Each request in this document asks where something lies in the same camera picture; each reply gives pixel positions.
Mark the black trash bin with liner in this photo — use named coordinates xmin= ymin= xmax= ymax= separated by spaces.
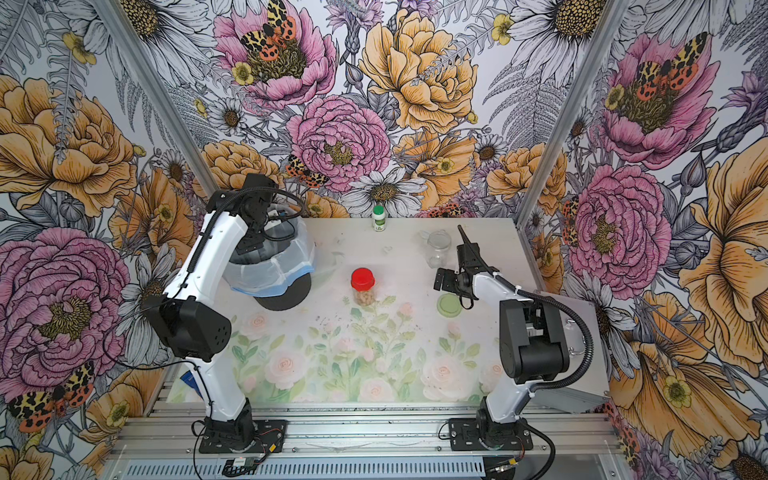
xmin=223 ymin=218 xmax=316 ymax=311

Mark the red-lid peanut jar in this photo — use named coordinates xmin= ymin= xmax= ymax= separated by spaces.
xmin=350 ymin=268 xmax=376 ymax=307

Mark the green-lid peanut jar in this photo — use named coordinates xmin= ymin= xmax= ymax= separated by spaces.
xmin=426 ymin=230 xmax=452 ymax=269

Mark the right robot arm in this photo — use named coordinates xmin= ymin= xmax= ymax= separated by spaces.
xmin=434 ymin=239 xmax=570 ymax=448

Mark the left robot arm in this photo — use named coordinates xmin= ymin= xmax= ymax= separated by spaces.
xmin=142 ymin=174 xmax=289 ymax=453

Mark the small green-cap white bottle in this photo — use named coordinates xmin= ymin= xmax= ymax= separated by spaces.
xmin=371 ymin=205 xmax=387 ymax=232

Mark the silver first aid case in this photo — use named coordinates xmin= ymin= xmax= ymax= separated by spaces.
xmin=527 ymin=292 xmax=611 ymax=415

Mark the blue white small packet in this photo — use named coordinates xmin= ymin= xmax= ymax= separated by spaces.
xmin=180 ymin=371 xmax=200 ymax=393

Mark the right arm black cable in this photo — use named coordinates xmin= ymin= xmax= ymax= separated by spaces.
xmin=457 ymin=225 xmax=595 ymax=480

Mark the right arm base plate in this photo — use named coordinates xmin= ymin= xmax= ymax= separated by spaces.
xmin=447 ymin=418 xmax=533 ymax=452

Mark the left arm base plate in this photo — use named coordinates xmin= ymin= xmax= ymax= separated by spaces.
xmin=198 ymin=419 xmax=288 ymax=454

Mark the aluminium front rail frame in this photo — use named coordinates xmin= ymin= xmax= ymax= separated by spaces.
xmin=101 ymin=404 xmax=632 ymax=479

